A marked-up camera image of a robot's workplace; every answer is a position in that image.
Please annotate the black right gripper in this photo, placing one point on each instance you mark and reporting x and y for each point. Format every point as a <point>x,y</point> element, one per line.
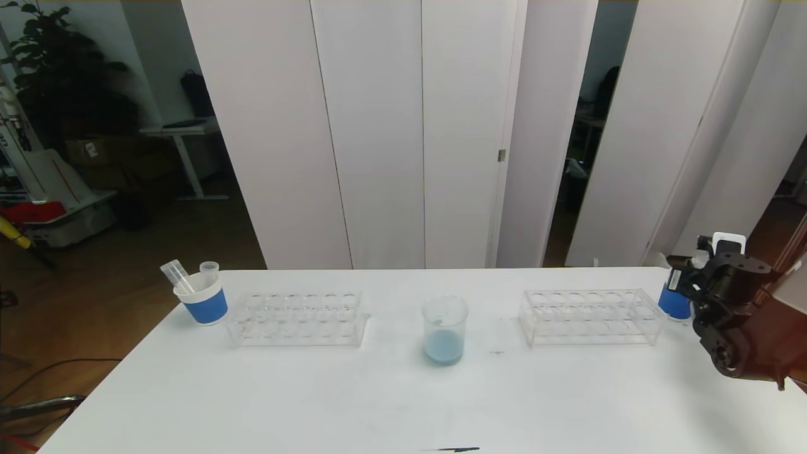
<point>675,279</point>

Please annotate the blue pigment test tube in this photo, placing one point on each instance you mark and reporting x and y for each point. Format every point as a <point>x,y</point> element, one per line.
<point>210,268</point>

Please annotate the red pigment test tube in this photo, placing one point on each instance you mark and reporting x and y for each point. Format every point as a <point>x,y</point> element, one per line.
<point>176,274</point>

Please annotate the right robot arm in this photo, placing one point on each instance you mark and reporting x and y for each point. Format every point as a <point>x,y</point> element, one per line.
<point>750,321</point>

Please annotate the clear acrylic test tube rack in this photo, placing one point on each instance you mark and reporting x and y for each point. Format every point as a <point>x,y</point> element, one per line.
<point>302,329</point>
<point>586,323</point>

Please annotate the clear plastic beaker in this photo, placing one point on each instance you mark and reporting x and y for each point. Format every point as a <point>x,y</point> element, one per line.
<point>444,350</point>

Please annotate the blue sleeved white paper cup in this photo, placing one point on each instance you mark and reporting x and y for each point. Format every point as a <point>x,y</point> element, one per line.
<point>671,302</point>
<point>208,308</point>

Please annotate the reddish brown metal stand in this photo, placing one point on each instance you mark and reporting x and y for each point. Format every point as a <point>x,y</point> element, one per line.
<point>794,246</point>

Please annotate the white folding partition screen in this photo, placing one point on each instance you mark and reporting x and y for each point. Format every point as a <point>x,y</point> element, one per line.
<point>378,126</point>
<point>656,126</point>

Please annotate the black bag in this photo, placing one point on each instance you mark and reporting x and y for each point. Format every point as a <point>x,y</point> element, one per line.
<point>198,98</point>

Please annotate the white office desk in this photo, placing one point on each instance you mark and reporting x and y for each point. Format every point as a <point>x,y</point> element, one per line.
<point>183,132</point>

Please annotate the brown cardboard box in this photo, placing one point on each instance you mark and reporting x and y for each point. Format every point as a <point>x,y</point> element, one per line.
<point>104,154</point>

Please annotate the white machine base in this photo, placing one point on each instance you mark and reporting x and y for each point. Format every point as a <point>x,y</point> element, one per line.
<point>57,180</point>

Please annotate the grey metal floor bar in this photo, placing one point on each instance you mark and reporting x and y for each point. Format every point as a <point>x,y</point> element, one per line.
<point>44,407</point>

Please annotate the dark green potted plant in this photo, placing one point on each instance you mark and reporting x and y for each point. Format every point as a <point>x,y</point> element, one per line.
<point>63,75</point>

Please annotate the yellow tool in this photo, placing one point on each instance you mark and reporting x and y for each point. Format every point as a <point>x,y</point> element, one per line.
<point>16,236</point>

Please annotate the white upright machine column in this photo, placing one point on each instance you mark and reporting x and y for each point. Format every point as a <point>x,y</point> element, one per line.
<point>9,107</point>

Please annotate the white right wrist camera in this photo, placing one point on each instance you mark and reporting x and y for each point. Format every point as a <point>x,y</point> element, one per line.
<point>728,241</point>

